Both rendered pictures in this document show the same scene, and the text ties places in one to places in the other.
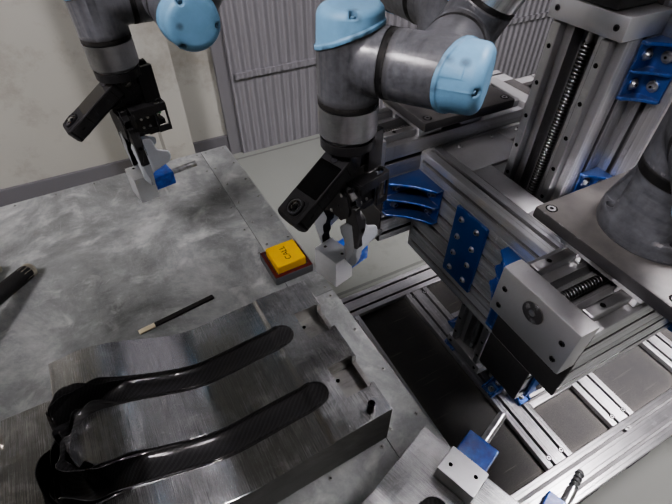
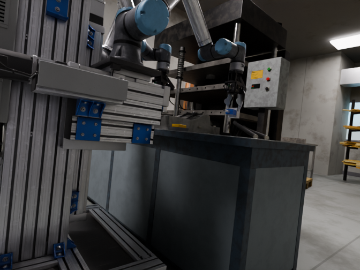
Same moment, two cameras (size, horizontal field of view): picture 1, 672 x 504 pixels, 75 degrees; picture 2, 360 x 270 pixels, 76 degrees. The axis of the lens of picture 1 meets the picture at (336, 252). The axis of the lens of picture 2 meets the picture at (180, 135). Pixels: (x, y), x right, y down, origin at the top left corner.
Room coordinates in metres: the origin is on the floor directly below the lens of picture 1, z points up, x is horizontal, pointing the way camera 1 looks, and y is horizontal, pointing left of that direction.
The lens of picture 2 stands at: (1.91, -0.15, 0.79)
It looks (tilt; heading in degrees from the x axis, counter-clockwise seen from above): 1 degrees down; 169
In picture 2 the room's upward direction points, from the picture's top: 6 degrees clockwise
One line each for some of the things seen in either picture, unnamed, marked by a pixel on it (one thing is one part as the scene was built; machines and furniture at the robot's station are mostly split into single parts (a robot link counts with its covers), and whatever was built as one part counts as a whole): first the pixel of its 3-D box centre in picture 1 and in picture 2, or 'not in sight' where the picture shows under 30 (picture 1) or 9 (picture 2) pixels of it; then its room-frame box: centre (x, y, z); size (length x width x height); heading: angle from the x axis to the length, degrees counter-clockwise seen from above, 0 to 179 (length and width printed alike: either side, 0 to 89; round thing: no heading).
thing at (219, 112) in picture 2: not in sight; (210, 116); (-0.72, 0.72, 1.02); 1.10 x 0.74 x 0.05; 30
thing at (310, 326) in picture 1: (315, 327); not in sight; (0.41, 0.03, 0.87); 0.05 x 0.05 x 0.04; 30
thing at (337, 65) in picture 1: (351, 55); (164, 54); (0.51, -0.02, 1.25); 0.09 x 0.08 x 0.11; 65
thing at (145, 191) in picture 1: (165, 174); (230, 111); (0.74, 0.34, 0.93); 0.13 x 0.05 x 0.05; 129
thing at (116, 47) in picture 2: not in sight; (126, 56); (0.90, -0.21, 1.09); 0.15 x 0.15 x 0.10
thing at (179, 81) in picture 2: not in sight; (176, 104); (-0.68, 0.30, 1.10); 0.05 x 0.05 x 1.30
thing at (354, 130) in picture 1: (346, 118); (163, 67); (0.51, -0.01, 1.17); 0.08 x 0.08 x 0.05
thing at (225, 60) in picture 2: not in sight; (215, 75); (-0.73, 0.73, 1.52); 1.10 x 0.70 x 0.05; 30
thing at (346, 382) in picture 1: (350, 381); not in sight; (0.31, -0.02, 0.87); 0.05 x 0.05 x 0.04; 30
